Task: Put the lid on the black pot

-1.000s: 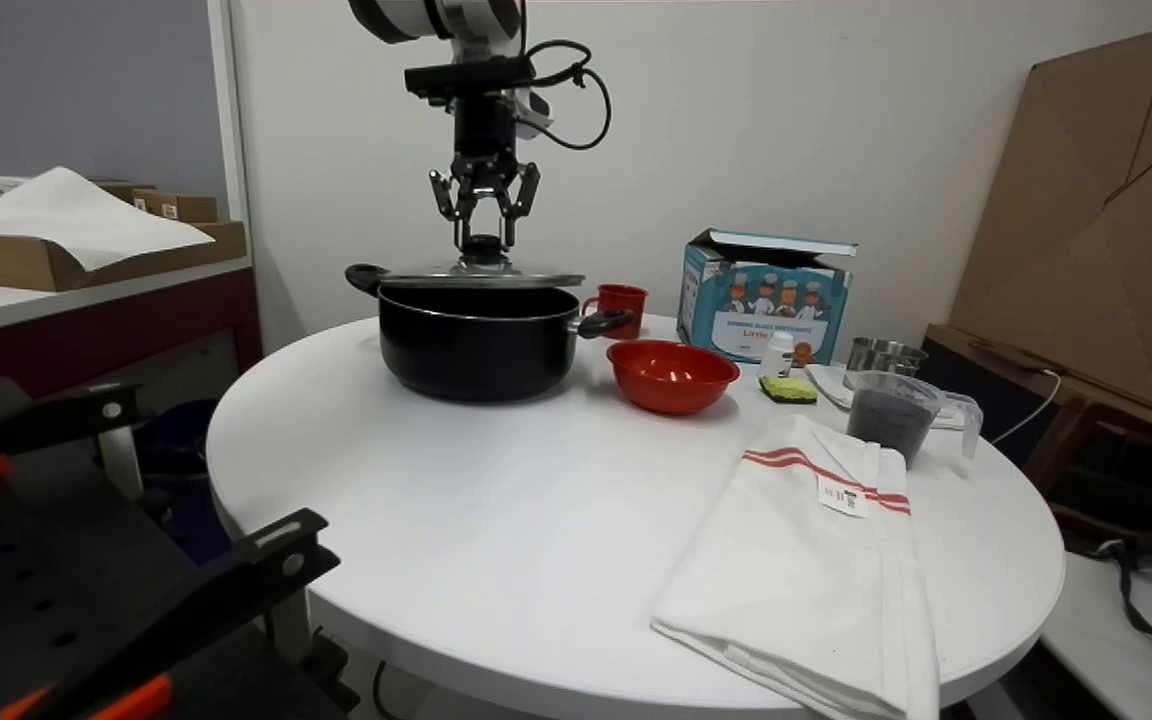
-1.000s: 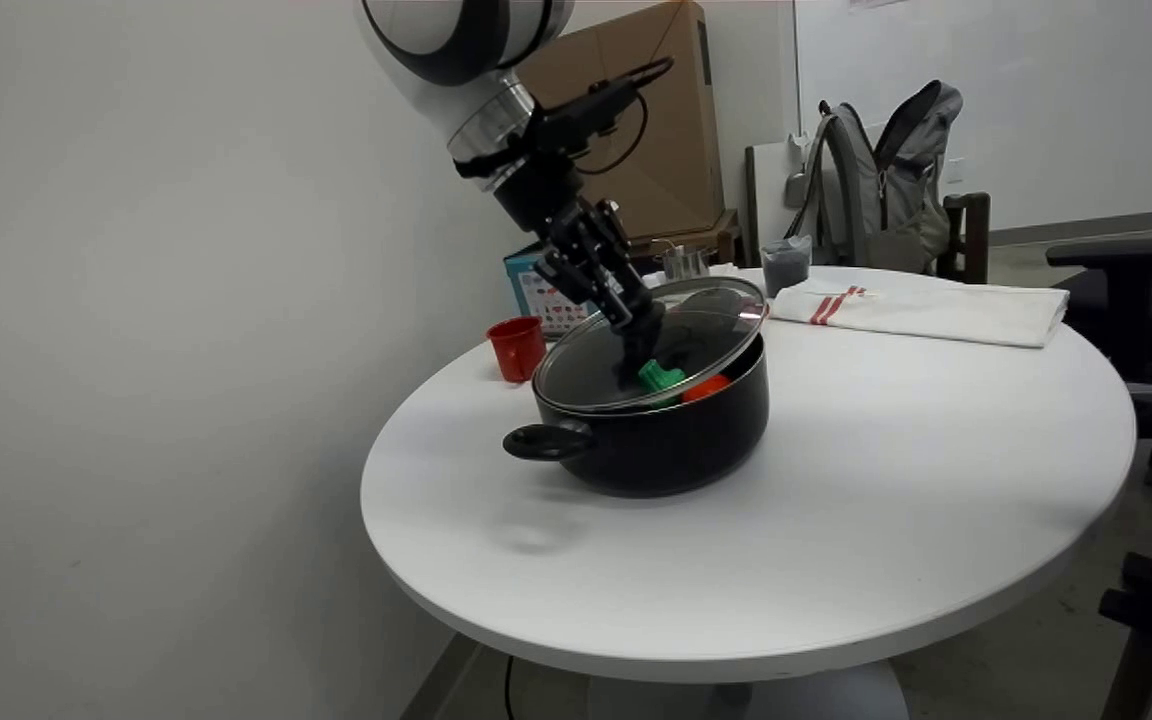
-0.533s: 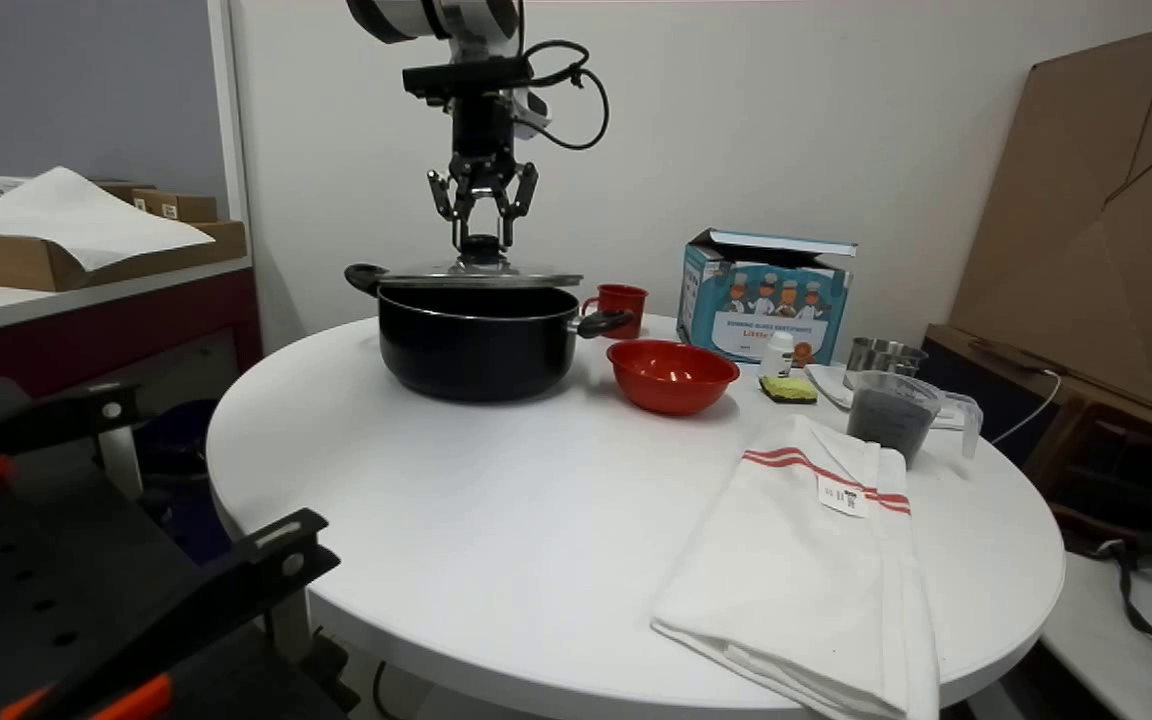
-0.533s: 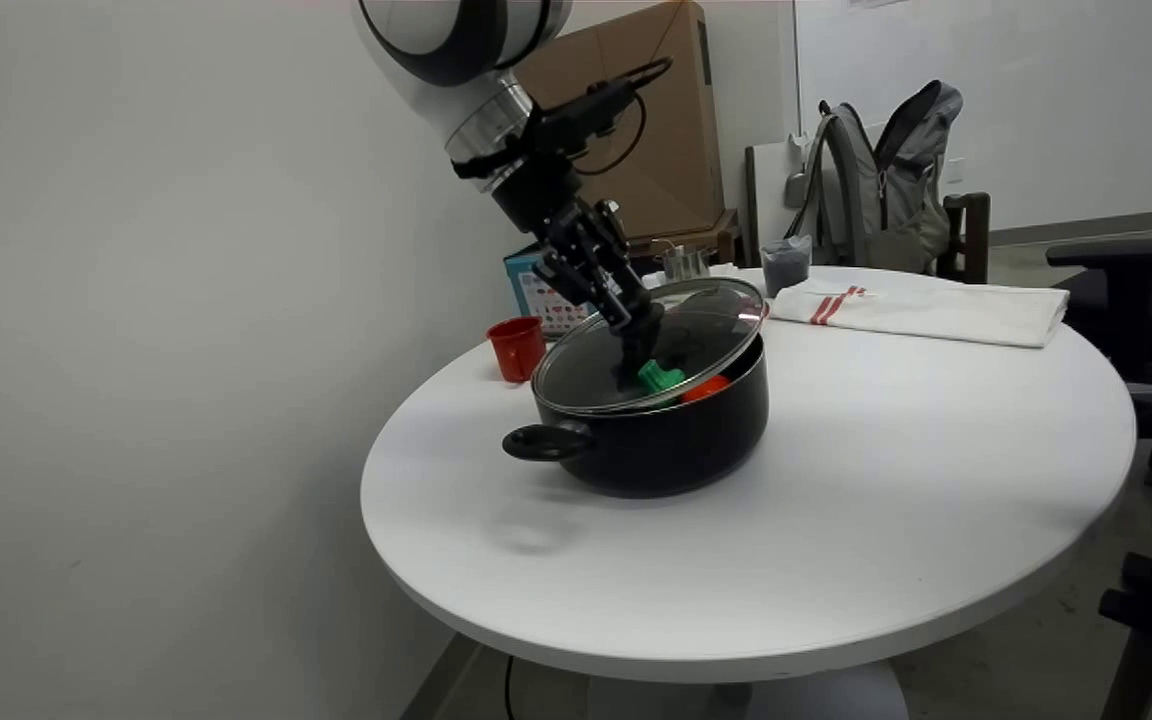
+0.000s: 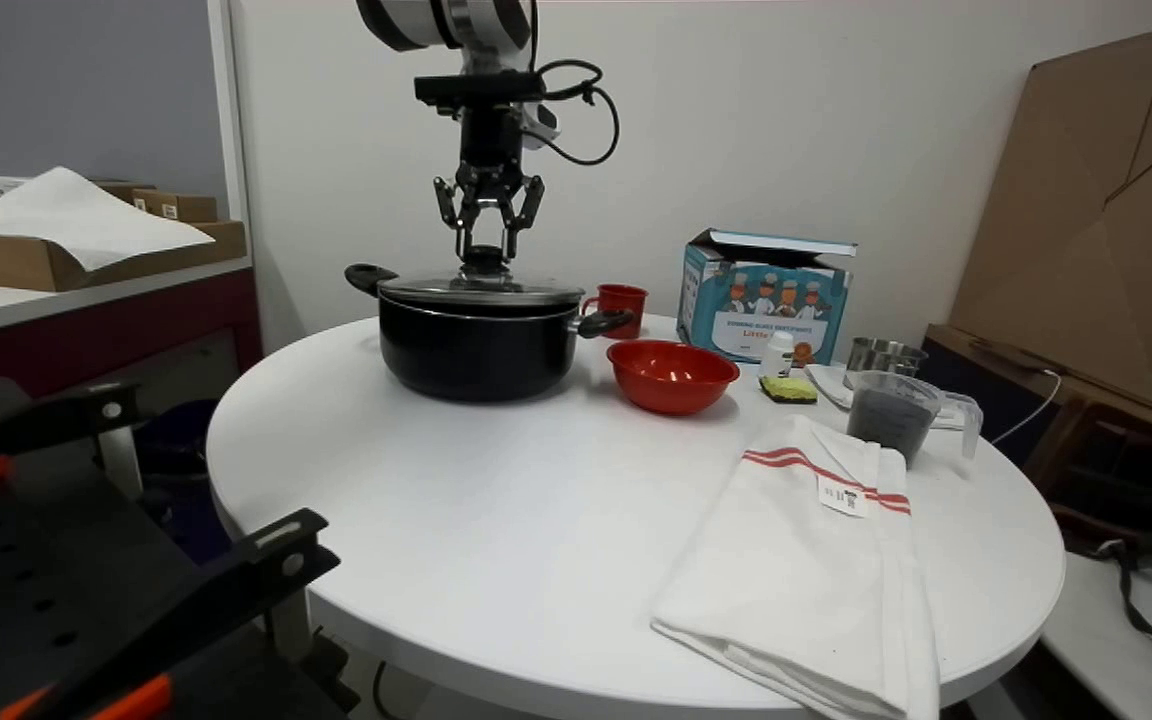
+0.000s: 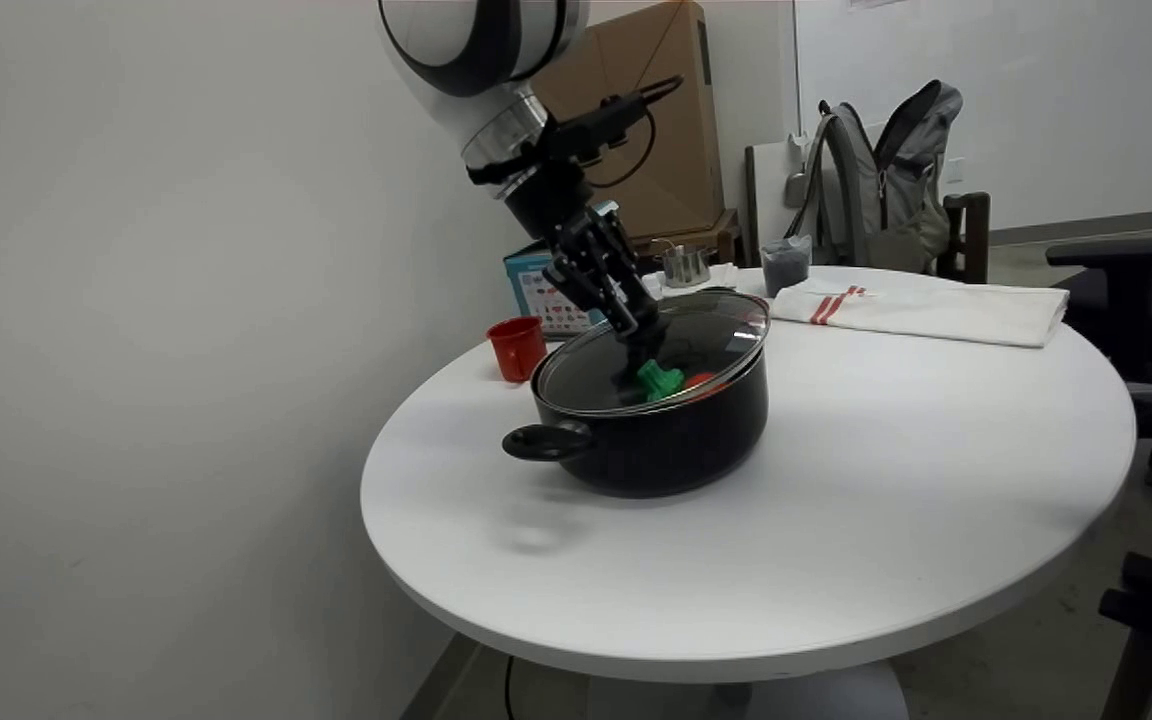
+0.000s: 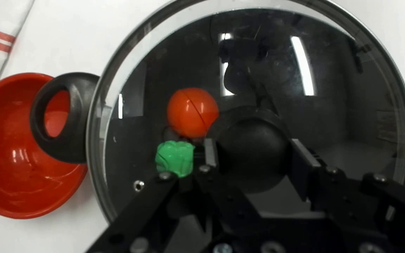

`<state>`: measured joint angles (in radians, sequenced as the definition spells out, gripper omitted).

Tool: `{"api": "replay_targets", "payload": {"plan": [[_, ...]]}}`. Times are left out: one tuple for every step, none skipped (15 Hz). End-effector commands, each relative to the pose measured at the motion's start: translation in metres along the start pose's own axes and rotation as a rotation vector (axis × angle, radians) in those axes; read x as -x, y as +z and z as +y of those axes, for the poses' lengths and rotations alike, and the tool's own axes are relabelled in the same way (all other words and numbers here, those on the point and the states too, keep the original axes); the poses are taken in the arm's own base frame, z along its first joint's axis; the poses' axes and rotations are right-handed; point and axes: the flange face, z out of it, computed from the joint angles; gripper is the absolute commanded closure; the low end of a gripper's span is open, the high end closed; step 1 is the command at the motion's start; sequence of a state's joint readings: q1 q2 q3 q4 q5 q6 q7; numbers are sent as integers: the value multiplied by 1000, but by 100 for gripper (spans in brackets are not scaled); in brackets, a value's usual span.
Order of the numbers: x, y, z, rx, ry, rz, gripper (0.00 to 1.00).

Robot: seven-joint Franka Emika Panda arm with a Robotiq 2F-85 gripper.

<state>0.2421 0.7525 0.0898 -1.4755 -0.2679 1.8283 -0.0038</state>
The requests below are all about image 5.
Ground yellow green sponge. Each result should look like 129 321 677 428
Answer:
754 370 825 406

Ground small white bottle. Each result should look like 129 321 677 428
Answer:
758 327 798 380

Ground white towel with red stripes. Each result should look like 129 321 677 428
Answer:
648 413 944 720

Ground dark red side table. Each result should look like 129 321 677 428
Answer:
0 254 263 404

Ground brown cardboard box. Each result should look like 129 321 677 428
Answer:
946 10 1152 415

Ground clear measuring cup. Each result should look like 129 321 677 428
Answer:
842 368 988 470

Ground glass spice jars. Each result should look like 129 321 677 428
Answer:
842 333 928 380

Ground cardboard tray with white paper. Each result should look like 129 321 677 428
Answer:
0 162 246 294

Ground red bowl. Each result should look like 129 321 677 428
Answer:
604 334 744 420

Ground glass lid with black knob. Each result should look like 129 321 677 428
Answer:
376 244 586 321

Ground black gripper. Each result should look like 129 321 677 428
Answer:
430 101 546 265

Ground black camera cable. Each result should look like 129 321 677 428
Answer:
528 55 624 170

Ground blue printed carton box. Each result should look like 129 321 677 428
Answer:
677 222 860 368

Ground black cooking pot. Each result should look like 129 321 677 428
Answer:
342 260 636 406

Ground dark wooden crate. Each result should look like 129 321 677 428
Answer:
921 321 1152 544

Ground red cup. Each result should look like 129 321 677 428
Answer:
593 281 650 345

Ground black metal stand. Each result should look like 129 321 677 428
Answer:
0 374 346 720

